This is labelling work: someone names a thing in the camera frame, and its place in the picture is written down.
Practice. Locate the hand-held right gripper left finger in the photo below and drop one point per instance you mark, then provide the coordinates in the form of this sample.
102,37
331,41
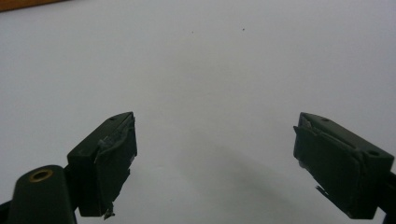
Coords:
102,168

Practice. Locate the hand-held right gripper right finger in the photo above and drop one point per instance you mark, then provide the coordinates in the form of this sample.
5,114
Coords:
339,168

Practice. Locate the wooden photo frame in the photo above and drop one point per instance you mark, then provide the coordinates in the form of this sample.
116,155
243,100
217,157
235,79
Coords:
21,4

